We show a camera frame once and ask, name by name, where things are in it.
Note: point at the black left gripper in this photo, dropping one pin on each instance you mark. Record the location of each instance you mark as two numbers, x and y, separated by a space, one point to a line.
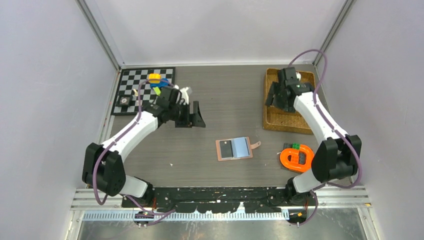
187 121

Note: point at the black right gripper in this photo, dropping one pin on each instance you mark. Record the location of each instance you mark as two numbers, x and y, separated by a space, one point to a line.
274 89

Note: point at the black credit card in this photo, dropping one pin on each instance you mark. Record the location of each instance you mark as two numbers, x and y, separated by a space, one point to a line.
226 149

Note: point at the pink leather card holder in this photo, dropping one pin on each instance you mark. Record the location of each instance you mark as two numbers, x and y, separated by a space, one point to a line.
242 148

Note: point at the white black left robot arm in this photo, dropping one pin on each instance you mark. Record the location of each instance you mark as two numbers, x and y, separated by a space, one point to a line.
103 167

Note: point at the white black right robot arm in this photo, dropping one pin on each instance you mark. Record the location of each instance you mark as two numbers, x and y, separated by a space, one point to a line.
338 153

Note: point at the woven bamboo organizer tray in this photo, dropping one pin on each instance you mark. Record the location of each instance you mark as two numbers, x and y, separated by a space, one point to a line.
274 119

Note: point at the green toy block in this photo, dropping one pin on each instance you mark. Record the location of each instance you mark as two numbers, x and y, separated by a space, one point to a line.
157 90

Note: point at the blue toy car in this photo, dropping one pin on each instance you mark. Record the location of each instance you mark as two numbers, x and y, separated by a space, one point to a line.
164 82

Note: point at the yellow toy block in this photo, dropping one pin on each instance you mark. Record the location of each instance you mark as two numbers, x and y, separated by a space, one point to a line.
154 78

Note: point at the green lego brick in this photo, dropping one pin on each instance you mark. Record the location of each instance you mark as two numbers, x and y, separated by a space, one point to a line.
296 146

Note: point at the black white chessboard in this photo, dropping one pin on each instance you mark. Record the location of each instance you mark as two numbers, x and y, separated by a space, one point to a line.
136 78

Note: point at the orange horseshoe toy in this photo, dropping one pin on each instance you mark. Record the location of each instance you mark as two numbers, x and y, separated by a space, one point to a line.
296 159

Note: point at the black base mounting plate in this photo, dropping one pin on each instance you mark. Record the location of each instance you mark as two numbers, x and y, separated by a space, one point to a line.
218 200

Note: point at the aluminium frame rail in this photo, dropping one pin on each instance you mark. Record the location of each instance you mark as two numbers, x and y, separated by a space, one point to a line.
329 197

